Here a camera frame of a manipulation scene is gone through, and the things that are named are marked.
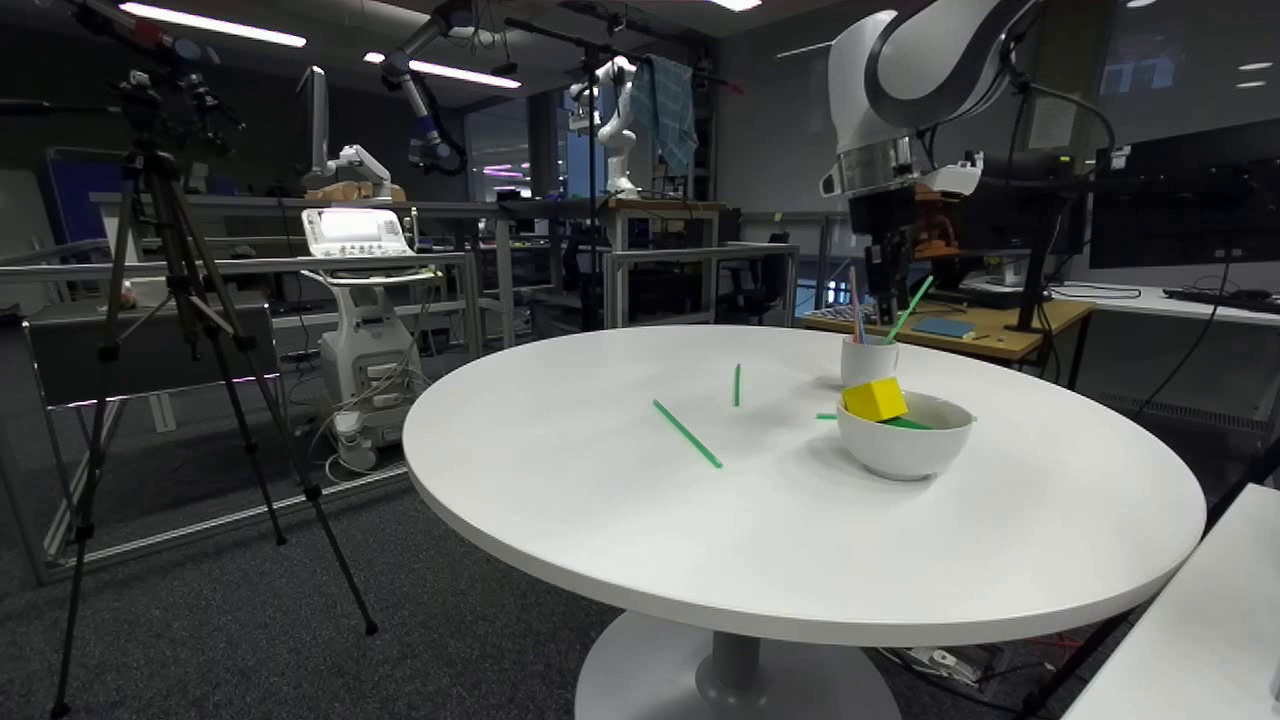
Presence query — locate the yellow block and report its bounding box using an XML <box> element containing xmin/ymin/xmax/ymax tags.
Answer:
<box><xmin>836</xmin><ymin>372</ymin><xmax>913</xmax><ymax>428</ymax></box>

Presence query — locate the white rectangular table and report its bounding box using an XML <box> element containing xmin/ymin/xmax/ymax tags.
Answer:
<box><xmin>1057</xmin><ymin>481</ymin><xmax>1280</xmax><ymax>720</ymax></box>

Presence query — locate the black flat panel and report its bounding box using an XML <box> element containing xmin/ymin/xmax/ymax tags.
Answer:
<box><xmin>20</xmin><ymin>299</ymin><xmax>280</xmax><ymax>413</ymax></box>

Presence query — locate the white medical equipment cart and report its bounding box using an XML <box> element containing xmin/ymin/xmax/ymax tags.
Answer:
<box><xmin>293</xmin><ymin>200</ymin><xmax>447</xmax><ymax>481</ymax></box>

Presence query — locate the metal frame workbench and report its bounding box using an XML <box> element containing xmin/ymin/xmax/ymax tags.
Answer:
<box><xmin>595</xmin><ymin>197</ymin><xmax>802</xmax><ymax>333</ymax></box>

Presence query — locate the white bowl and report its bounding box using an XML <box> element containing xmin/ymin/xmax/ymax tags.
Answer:
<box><xmin>833</xmin><ymin>387</ymin><xmax>979</xmax><ymax>484</ymax></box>

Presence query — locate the wooden desk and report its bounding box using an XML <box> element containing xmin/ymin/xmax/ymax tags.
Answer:
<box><xmin>802</xmin><ymin>294</ymin><xmax>1095</xmax><ymax>372</ymax></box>

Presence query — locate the long green straw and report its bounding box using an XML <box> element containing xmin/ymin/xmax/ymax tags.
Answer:
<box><xmin>646</xmin><ymin>397</ymin><xmax>729</xmax><ymax>473</ymax></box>

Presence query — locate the black camera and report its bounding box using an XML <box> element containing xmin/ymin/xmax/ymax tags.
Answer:
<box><xmin>73</xmin><ymin>0</ymin><xmax>227</xmax><ymax>143</ymax></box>

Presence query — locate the white round table pedestal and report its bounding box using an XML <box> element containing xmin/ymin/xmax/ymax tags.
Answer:
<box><xmin>571</xmin><ymin>609</ymin><xmax>908</xmax><ymax>720</ymax></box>

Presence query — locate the black computer monitor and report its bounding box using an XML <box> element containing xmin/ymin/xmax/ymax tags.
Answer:
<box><xmin>1083</xmin><ymin>115</ymin><xmax>1280</xmax><ymax>272</ymax></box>

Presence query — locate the white cup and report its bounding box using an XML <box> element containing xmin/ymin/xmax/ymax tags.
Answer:
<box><xmin>836</xmin><ymin>333</ymin><xmax>902</xmax><ymax>394</ymax></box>

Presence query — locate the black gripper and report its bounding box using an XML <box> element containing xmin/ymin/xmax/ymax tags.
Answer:
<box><xmin>864</xmin><ymin>197</ymin><xmax>941</xmax><ymax>338</ymax></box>

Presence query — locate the long ceiling light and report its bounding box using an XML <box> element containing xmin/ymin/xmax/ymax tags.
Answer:
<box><xmin>114</xmin><ymin>0</ymin><xmax>311</xmax><ymax>58</ymax></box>
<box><xmin>360</xmin><ymin>48</ymin><xmax>526</xmax><ymax>96</ymax></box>

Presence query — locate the black camera tripod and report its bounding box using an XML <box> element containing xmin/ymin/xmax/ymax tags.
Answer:
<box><xmin>42</xmin><ymin>132</ymin><xmax>384</xmax><ymax>720</ymax></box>

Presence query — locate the black keyboard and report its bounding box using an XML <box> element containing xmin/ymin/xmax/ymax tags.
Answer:
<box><xmin>1161</xmin><ymin>284</ymin><xmax>1280</xmax><ymax>312</ymax></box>

